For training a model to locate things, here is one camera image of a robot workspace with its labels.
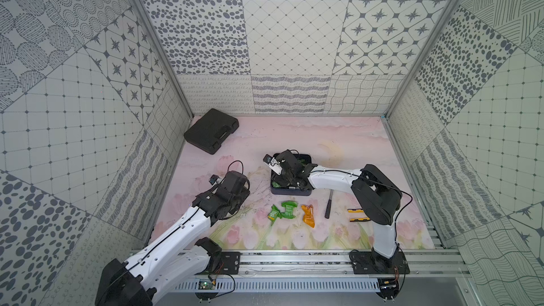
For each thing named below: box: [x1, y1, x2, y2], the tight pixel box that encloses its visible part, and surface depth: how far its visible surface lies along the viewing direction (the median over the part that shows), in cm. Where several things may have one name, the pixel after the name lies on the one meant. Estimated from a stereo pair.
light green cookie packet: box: [267, 204, 282, 226], surface depth 86 cm
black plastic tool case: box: [183, 108, 241, 155], surface depth 113 cm
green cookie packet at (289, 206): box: [280, 200, 298, 219], surface depth 87 cm
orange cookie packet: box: [301, 204, 316, 229], surface depth 85 cm
